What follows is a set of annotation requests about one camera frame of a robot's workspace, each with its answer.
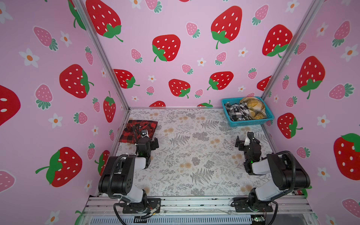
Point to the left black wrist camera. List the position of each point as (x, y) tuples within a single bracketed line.
[(144, 133)]

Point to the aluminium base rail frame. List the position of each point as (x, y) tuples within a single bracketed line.
[(201, 210)]

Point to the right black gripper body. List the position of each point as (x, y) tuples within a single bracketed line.
[(243, 147)]

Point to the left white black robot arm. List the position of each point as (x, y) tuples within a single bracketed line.
[(117, 179)]

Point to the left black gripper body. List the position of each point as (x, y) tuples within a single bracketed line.
[(152, 147)]

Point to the black white plaid shirt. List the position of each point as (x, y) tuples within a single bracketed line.
[(238, 112)]

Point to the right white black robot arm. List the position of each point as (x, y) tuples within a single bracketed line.
[(286, 173)]

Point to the yellow plaid shirt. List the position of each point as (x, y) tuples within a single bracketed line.
[(256, 107)]

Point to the teal plastic basket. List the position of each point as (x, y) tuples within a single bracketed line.
[(232, 101)]

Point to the red black plaid shirt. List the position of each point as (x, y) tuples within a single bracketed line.
[(134, 129)]

